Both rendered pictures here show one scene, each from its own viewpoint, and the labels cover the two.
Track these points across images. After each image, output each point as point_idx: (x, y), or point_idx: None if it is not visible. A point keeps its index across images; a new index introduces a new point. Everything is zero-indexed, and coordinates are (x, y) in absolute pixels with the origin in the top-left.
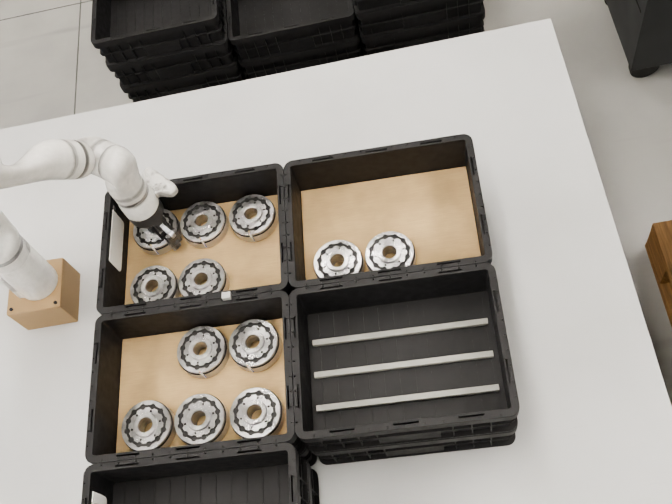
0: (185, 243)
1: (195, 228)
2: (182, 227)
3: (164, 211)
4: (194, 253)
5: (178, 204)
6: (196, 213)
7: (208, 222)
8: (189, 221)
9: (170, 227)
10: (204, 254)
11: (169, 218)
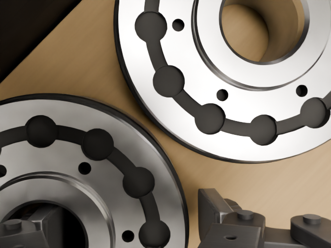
0: (211, 165)
1: (277, 86)
2: (190, 129)
3: (5, 121)
4: (286, 174)
5: (26, 28)
6: (205, 3)
7: (317, 4)
8: (197, 73)
9: (259, 246)
10: (330, 148)
11: (69, 134)
